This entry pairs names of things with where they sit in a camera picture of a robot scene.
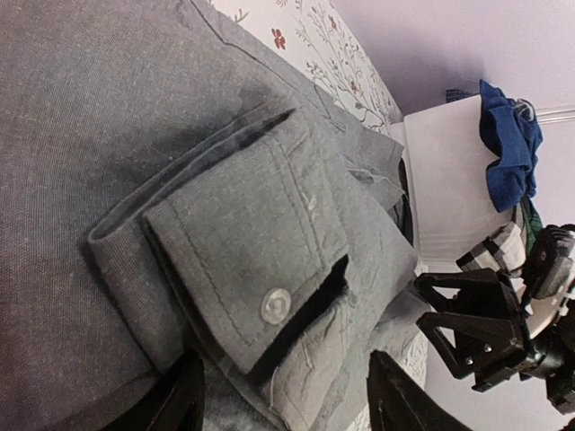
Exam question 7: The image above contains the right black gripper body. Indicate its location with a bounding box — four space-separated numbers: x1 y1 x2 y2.
473 279 574 413

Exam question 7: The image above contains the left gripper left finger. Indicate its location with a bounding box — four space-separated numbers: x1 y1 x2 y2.
104 356 206 431

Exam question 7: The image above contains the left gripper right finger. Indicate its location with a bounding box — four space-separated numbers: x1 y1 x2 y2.
367 351 470 431

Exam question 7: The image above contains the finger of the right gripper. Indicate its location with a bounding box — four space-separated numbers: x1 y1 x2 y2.
417 312 525 380
414 269 515 321

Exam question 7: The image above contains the grey button shirt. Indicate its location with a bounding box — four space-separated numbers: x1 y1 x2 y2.
1 1 417 430

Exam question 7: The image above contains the white laundry basket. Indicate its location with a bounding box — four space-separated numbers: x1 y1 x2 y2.
401 95 512 267

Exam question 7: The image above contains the black white checkered garment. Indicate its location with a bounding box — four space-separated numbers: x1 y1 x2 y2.
456 221 526 278

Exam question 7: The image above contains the dark green plaid garment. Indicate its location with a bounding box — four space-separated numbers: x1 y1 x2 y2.
521 197 544 255

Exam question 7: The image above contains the blue garment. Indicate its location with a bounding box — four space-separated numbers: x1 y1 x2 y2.
479 80 543 213

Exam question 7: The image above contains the floral tablecloth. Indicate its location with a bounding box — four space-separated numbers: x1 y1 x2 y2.
211 1 428 387

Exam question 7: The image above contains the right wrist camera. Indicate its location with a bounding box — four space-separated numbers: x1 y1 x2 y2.
521 224 574 305

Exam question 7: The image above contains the right aluminium corner post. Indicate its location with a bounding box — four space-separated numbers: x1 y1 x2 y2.
535 106 575 125

